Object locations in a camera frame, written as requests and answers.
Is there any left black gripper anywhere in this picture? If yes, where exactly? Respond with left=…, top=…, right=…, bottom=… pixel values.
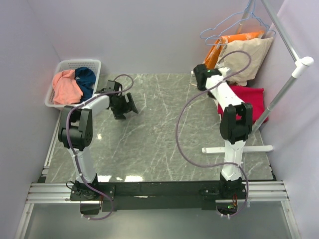
left=111, top=93, right=138, bottom=120

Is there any pink red t shirt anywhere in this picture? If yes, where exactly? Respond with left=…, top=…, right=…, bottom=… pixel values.
left=230, top=85, right=265, bottom=123

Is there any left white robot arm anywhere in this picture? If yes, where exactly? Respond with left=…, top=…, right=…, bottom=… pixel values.
left=58, top=80, right=139, bottom=200

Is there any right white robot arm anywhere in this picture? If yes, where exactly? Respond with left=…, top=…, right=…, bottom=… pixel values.
left=193, top=64, right=253, bottom=199

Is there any orange hanging garment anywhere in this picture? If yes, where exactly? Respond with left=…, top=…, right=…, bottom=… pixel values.
left=203, top=30, right=265, bottom=69

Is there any dark blue t shirt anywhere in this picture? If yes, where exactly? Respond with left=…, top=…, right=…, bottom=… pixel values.
left=75, top=67, right=96, bottom=102

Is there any white plastic laundry basket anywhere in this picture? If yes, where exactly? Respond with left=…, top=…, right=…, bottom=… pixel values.
left=45, top=59, right=102, bottom=109

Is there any beige hanging garment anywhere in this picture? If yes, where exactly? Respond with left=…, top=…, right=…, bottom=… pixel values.
left=215, top=36, right=274, bottom=87

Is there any salmon pink t shirt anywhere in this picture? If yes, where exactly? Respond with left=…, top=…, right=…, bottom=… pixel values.
left=52, top=69, right=83, bottom=105

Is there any metal clothes rack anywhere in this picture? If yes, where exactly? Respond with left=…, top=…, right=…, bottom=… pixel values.
left=190, top=0, right=314, bottom=156

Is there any black base beam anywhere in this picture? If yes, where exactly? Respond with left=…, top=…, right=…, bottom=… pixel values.
left=70, top=181, right=247, bottom=212

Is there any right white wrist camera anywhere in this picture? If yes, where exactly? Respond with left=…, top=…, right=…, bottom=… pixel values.
left=218, top=67, right=231, bottom=76

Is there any blue wire hanger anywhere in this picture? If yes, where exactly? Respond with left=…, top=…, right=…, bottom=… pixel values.
left=200, top=0, right=277, bottom=46

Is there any aluminium rail frame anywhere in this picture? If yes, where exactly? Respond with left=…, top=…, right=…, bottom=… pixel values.
left=14, top=181, right=301, bottom=239

